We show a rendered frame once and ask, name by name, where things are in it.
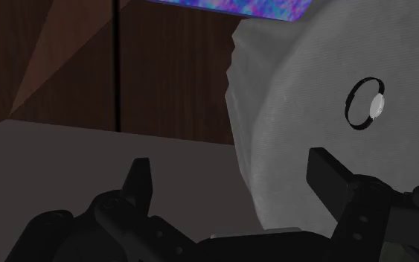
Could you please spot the iridescent patterned robot stand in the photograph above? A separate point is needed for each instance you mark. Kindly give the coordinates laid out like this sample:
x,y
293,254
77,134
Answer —
x,y
238,6

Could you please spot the black wristwatch with white face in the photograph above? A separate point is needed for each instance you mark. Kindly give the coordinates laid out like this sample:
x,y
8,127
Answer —
x,y
376,106

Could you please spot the grey fabric bed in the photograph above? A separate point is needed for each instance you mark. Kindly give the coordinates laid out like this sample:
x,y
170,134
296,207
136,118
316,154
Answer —
x,y
321,119

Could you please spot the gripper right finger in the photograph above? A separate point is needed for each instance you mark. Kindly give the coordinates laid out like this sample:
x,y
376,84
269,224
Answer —
x,y
361,206

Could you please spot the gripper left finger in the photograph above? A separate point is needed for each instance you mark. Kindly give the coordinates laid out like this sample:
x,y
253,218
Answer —
x,y
122,217

